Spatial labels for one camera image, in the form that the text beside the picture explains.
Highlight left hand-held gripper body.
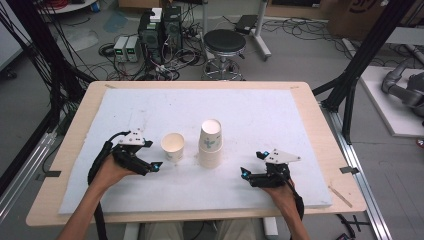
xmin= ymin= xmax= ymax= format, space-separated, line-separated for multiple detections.
xmin=111 ymin=128 xmax=152 ymax=177

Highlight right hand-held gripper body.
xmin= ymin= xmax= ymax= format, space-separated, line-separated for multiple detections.
xmin=249 ymin=148 xmax=302 ymax=189

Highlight white floral print paper cup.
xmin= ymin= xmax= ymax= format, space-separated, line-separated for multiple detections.
xmin=160 ymin=132 xmax=186 ymax=164

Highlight stack of white paper cups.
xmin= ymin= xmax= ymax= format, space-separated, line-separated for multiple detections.
xmin=197 ymin=118 xmax=224 ymax=170

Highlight person's left hand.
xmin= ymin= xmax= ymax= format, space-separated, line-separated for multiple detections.
xmin=89 ymin=153 xmax=138 ymax=194

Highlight person's right hand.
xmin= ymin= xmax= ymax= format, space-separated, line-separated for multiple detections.
xmin=261 ymin=178 xmax=298 ymax=218

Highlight white foam mat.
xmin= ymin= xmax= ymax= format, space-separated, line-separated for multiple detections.
xmin=58 ymin=88 xmax=333 ymax=215

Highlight white table leg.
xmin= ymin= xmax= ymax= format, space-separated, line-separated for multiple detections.
xmin=123 ymin=222 xmax=140 ymax=240
xmin=262 ymin=217 xmax=280 ymax=240

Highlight person's right leg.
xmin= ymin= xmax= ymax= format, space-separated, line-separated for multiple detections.
xmin=212 ymin=218 xmax=253 ymax=240

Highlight person's leg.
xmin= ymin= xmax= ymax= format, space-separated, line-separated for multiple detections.
xmin=137 ymin=221 xmax=188 ymax=240
xmin=212 ymin=218 xmax=253 ymax=240

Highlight person's left leg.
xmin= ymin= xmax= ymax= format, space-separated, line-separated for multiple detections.
xmin=137 ymin=221 xmax=188 ymax=240

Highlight black tape piece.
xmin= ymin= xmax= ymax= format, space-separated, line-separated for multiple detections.
xmin=35 ymin=170 xmax=62 ymax=182
xmin=339 ymin=165 xmax=361 ymax=175

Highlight black clamps on floor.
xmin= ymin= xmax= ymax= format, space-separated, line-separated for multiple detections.
xmin=334 ymin=213 xmax=372 ymax=240

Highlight grey bench power supply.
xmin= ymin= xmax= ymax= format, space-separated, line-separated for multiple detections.
xmin=125 ymin=35 xmax=143 ymax=64
xmin=112 ymin=35 xmax=130 ymax=64

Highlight black computer tower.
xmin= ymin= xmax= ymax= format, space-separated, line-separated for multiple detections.
xmin=137 ymin=11 xmax=165 ymax=65
xmin=162 ymin=5 xmax=184 ymax=52

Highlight black round stool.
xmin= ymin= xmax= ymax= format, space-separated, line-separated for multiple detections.
xmin=201 ymin=28 xmax=248 ymax=82

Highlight white metal stand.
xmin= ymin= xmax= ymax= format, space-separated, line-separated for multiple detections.
xmin=250 ymin=0 xmax=273 ymax=62

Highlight white platform board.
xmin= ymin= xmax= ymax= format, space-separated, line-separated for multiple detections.
xmin=359 ymin=65 xmax=424 ymax=139

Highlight small white box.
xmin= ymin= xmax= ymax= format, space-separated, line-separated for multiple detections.
xmin=149 ymin=7 xmax=164 ymax=24

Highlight flat black device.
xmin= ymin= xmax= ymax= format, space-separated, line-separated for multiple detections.
xmin=234 ymin=14 xmax=258 ymax=35

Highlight white round table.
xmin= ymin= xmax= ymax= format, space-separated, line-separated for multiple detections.
xmin=36 ymin=0 xmax=98 ymax=15

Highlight brown cardboard box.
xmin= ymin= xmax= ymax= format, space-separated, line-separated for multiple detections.
xmin=327 ymin=0 xmax=424 ymax=42

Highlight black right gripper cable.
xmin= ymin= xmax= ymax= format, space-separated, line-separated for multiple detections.
xmin=285 ymin=179 xmax=306 ymax=240

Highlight aluminium floor rail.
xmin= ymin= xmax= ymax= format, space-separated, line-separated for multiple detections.
xmin=0 ymin=130 xmax=58 ymax=224
xmin=319 ymin=102 xmax=395 ymax=240

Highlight tangle of floor cables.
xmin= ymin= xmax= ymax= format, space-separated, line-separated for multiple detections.
xmin=97 ymin=29 xmax=208 ymax=82

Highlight black metal frame with cables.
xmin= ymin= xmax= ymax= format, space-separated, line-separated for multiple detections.
xmin=0 ymin=0 xmax=98 ymax=198

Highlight black floor cables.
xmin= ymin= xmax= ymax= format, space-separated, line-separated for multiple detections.
xmin=261 ymin=17 xmax=346 ymax=46

